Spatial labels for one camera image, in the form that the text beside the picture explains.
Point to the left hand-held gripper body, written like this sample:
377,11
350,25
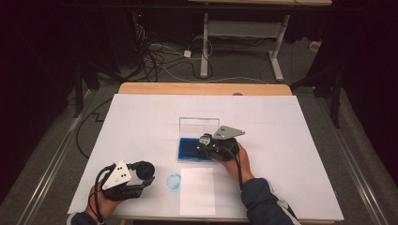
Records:
117,176

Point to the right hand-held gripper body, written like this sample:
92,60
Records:
223,146

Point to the blue ink pad clear case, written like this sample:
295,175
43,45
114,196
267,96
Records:
189,149

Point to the small white paper sheet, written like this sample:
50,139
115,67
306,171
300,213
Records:
197,192

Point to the person's right hand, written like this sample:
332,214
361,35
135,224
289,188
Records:
239,167

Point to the person's left hand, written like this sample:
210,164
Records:
104,204

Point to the large white table cover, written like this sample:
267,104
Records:
140,125

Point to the white power adapter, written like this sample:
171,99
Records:
187,53

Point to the black metal stand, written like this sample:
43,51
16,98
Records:
78,93
336,100

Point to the white-framed desk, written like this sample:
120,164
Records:
241,28

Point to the white box on floor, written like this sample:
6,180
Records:
315,46

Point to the metal floor rail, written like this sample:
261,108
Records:
53,165
359,184

